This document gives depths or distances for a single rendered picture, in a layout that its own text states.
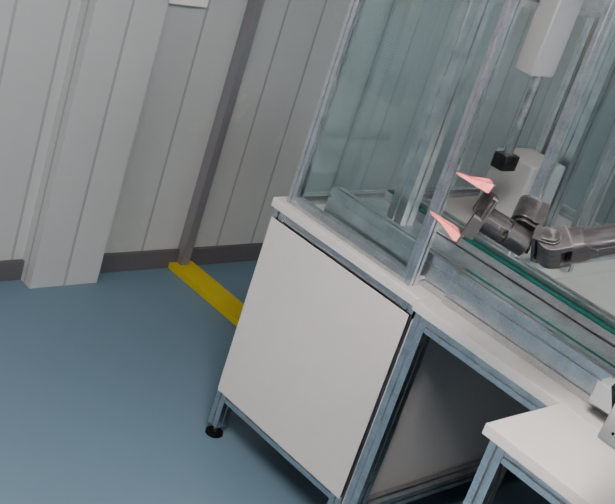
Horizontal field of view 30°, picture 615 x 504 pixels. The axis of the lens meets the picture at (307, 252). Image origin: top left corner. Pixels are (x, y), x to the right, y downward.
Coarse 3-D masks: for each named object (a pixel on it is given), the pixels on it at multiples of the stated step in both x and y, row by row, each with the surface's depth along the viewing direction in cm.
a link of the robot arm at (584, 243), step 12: (564, 228) 232; (576, 228) 232; (588, 228) 233; (600, 228) 233; (612, 228) 232; (564, 240) 231; (576, 240) 231; (588, 240) 231; (600, 240) 231; (612, 240) 231; (540, 252) 233; (552, 252) 230; (564, 252) 231; (576, 252) 231; (588, 252) 232; (600, 252) 232; (612, 252) 233; (540, 264) 235; (552, 264) 233; (564, 264) 234
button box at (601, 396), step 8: (600, 384) 272; (608, 384) 272; (592, 392) 273; (600, 392) 272; (608, 392) 270; (592, 400) 274; (600, 400) 272; (608, 400) 270; (600, 408) 272; (608, 408) 271
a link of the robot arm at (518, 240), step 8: (520, 224) 238; (528, 224) 237; (504, 232) 234; (512, 232) 233; (520, 232) 234; (528, 232) 235; (504, 240) 234; (512, 240) 234; (520, 240) 234; (528, 240) 234; (512, 248) 235; (520, 248) 234; (528, 248) 234
